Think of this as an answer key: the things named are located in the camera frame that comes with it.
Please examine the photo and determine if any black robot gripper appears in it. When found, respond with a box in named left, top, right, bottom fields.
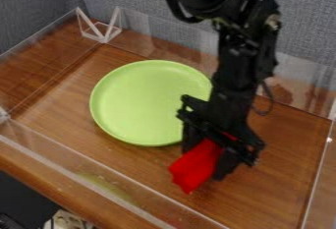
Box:
left=177, top=57, right=265, bottom=181

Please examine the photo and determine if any red block carrot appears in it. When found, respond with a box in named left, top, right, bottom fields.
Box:
left=169, top=140, right=221, bottom=194

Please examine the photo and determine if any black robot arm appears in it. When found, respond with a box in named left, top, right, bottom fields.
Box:
left=165, top=0, right=281, bottom=180

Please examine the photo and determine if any green round plate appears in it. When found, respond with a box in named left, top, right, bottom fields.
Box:
left=89, top=60, right=211, bottom=146

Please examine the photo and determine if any white power strip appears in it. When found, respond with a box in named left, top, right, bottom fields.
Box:
left=41, top=209, right=96, bottom=229

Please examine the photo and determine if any black box under table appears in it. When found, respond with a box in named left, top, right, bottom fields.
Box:
left=0, top=171, right=60, bottom=229

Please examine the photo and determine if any clear acrylic enclosure wall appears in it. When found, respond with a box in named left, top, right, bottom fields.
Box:
left=0, top=10, right=336, bottom=229

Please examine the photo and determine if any clear acrylic triangle bracket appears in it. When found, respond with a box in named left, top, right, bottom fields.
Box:
left=75, top=8, right=123, bottom=44

